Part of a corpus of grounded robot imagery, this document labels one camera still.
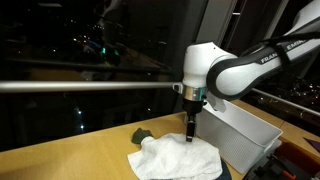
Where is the red white plush turnip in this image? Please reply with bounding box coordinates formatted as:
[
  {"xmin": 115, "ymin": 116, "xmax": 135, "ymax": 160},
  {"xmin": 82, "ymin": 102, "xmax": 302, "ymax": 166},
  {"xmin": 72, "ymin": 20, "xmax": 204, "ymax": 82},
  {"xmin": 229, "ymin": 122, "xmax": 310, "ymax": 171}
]
[{"xmin": 130, "ymin": 127, "xmax": 155, "ymax": 145}]

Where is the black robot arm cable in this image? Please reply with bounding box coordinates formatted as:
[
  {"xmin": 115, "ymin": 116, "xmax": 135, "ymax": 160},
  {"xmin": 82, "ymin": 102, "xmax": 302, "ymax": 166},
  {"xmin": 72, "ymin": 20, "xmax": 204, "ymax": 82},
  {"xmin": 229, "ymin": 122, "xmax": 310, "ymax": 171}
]
[{"xmin": 242, "ymin": 30, "xmax": 320, "ymax": 65}]

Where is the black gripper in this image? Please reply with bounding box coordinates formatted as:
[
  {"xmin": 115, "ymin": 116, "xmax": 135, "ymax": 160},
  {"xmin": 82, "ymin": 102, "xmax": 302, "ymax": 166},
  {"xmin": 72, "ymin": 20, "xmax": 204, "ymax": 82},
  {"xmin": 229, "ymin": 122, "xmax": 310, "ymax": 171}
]
[{"xmin": 182, "ymin": 98, "xmax": 206, "ymax": 143}]

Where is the horizontal metal window railing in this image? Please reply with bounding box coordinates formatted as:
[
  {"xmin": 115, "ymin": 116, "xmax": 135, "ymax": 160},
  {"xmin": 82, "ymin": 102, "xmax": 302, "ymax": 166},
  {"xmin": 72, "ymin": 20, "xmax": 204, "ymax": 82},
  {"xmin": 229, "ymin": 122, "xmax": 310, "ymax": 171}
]
[
  {"xmin": 0, "ymin": 80, "xmax": 184, "ymax": 94},
  {"xmin": 250, "ymin": 87, "xmax": 320, "ymax": 117}
]

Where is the orange handled black clamp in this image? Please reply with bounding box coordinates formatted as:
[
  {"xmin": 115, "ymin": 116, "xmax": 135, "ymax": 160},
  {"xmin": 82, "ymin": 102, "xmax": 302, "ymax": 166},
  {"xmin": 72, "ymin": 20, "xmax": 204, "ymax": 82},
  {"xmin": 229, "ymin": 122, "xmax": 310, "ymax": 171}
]
[{"xmin": 252, "ymin": 152, "xmax": 320, "ymax": 180}]

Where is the white towel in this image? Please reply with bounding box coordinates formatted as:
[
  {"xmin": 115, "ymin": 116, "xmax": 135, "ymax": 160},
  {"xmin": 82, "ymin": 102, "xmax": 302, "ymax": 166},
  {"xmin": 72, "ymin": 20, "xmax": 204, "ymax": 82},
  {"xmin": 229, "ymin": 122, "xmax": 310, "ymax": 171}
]
[{"xmin": 127, "ymin": 132, "xmax": 224, "ymax": 180}]

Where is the grey window frame pillar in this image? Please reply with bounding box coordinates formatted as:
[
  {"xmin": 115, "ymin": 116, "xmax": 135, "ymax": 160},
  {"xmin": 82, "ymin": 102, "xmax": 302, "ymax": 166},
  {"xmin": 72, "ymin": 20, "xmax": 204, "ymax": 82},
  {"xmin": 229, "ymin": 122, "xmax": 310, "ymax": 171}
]
[{"xmin": 173, "ymin": 0, "xmax": 240, "ymax": 113}]

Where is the slanted grey window bar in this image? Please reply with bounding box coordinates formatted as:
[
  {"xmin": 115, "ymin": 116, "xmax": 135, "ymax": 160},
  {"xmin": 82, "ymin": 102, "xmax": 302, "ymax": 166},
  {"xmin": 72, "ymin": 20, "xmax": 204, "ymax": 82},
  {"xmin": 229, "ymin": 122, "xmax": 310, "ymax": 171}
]
[{"xmin": 263, "ymin": 0, "xmax": 290, "ymax": 41}]

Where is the purple cloth piece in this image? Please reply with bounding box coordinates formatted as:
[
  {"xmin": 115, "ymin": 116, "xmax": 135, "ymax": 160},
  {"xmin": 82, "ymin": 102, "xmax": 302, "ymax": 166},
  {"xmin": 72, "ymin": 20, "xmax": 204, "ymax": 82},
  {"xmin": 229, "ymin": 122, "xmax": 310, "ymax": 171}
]
[{"xmin": 302, "ymin": 137, "xmax": 320, "ymax": 154}]

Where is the white plastic basket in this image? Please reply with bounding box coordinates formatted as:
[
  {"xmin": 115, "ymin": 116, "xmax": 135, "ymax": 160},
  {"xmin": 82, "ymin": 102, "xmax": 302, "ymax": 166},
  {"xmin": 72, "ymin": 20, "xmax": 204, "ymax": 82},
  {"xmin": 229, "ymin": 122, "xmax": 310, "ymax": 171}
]
[{"xmin": 194, "ymin": 99, "xmax": 284, "ymax": 175}]

